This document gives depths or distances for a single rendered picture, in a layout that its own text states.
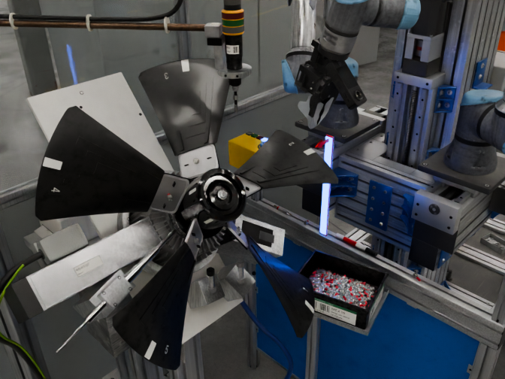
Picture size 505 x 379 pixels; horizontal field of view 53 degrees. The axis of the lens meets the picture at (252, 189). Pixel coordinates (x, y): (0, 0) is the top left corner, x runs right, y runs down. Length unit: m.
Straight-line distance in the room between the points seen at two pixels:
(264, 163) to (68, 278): 0.52
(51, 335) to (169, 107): 1.11
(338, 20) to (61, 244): 0.74
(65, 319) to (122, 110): 0.93
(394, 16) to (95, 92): 0.74
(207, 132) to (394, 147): 0.89
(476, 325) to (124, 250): 0.88
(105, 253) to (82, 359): 1.11
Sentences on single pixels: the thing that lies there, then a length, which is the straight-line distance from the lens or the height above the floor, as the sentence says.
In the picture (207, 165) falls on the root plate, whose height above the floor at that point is 1.25.
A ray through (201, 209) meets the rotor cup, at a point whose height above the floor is 1.21.
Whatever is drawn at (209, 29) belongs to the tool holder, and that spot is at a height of 1.54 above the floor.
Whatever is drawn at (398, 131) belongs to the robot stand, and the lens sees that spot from 1.85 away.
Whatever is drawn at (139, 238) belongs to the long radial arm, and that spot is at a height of 1.12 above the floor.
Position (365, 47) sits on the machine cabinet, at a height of 0.24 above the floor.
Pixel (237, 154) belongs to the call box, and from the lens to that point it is 1.66.
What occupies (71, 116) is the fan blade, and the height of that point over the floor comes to 1.42.
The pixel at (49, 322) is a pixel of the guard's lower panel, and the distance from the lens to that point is 2.01.
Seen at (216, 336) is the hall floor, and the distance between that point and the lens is 2.46.
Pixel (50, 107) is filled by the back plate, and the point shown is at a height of 1.33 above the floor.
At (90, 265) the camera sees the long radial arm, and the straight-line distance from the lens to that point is 1.12.
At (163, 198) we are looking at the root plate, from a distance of 1.10.
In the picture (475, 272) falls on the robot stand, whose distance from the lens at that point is 2.64.
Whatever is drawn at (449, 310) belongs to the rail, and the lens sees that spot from 1.46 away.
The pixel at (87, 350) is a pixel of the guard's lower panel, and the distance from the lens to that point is 2.19.
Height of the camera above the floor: 1.78
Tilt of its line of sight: 31 degrees down
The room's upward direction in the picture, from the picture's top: 1 degrees counter-clockwise
